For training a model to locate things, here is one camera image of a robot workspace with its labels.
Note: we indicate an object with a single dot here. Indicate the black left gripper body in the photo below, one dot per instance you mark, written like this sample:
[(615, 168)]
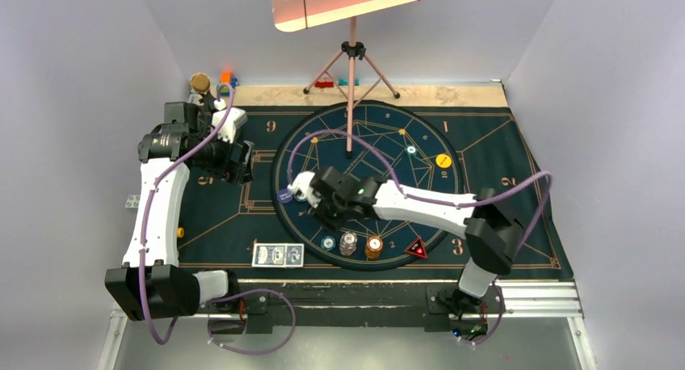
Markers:
[(215, 160)]

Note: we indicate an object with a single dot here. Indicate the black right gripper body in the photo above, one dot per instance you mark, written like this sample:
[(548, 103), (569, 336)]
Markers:
[(331, 212)]

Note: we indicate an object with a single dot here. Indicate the purple white poker chip stack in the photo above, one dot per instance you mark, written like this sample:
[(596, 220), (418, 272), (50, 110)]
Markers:
[(347, 244)]

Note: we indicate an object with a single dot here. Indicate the blue small blind button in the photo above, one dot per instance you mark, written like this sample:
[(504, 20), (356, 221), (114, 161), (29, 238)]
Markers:
[(284, 196)]

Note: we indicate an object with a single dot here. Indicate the green poker chip stack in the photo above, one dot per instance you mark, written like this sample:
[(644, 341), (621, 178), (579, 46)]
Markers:
[(328, 243)]

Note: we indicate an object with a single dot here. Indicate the orange poker chip stack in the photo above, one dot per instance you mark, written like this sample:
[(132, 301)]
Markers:
[(373, 248)]

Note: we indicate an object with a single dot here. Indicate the red triangle dealer marker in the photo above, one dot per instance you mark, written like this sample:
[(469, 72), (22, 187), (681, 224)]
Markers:
[(417, 249)]

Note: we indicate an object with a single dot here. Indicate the yellow big blind button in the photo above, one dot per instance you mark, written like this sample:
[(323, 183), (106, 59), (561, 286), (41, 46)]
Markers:
[(443, 160)]

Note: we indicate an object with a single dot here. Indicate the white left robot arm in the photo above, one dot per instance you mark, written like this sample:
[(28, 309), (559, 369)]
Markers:
[(150, 282)]

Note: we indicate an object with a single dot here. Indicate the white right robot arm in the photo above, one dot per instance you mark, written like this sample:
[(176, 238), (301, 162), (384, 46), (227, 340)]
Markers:
[(444, 209)]

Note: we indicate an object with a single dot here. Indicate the round dark blue mat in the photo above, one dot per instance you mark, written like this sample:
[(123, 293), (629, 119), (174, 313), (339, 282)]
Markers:
[(308, 140)]

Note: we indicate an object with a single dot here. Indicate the blue playing card deck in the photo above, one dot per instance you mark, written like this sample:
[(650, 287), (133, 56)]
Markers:
[(278, 255)]

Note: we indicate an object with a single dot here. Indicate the gold round lid jar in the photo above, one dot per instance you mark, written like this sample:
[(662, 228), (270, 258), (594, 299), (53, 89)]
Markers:
[(200, 83)]

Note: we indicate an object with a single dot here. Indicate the colourful toy blocks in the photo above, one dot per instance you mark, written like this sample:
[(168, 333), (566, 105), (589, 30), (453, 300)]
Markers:
[(228, 77)]

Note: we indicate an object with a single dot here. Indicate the grey toy brick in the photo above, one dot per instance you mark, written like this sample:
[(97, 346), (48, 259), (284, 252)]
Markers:
[(132, 202)]

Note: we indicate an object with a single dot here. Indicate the teal toy block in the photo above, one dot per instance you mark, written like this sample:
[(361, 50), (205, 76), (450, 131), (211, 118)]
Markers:
[(344, 82)]

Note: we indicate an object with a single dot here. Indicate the red toy block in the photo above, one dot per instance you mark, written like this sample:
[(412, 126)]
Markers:
[(324, 83)]

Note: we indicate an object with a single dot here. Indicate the pink tripod stand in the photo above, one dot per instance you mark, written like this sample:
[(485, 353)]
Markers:
[(355, 50)]

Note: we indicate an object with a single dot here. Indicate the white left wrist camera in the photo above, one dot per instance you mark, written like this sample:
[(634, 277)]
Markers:
[(229, 122)]

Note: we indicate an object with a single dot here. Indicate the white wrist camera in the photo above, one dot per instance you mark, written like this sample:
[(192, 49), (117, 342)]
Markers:
[(302, 184), (229, 122)]

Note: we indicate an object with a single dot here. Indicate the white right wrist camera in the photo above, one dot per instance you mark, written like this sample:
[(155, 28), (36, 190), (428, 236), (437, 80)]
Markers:
[(302, 184)]

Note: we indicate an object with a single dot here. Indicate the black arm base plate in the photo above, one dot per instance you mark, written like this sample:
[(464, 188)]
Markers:
[(429, 305)]

